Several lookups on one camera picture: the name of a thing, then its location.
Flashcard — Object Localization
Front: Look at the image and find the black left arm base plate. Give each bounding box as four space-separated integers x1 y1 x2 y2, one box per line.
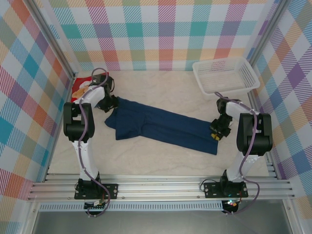
74 182 119 200

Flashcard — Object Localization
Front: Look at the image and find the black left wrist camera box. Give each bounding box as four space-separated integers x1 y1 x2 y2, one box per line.
103 76 116 93

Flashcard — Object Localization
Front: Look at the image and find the aluminium frame post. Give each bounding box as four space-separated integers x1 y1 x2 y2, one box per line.
24 0 79 79
247 0 292 64

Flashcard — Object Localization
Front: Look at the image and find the small black controller board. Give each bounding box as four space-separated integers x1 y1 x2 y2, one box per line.
222 198 242 215
84 199 109 217

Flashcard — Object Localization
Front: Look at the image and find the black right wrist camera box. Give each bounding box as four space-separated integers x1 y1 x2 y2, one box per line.
216 98 229 115

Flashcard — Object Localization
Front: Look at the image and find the white plastic mesh basket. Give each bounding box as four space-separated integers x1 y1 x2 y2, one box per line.
192 57 261 96

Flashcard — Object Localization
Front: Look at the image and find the slotted grey cable duct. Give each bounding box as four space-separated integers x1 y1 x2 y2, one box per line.
39 201 224 212

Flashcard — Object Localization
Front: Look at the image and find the grey metal panel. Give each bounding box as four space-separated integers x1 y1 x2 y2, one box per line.
31 211 293 234

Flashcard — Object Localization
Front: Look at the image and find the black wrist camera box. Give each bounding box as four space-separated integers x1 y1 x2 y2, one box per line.
103 76 116 93
216 98 229 115

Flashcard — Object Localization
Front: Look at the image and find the red teddy bear print t-shirt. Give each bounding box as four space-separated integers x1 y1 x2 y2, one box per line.
71 77 95 103

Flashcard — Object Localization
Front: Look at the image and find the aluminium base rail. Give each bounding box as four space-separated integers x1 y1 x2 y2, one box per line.
27 172 296 202

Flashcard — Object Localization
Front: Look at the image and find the navy blue t-shirt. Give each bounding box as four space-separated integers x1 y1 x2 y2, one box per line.
104 97 219 156

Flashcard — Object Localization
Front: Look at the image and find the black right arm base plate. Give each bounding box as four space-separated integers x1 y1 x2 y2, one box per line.
203 181 249 198

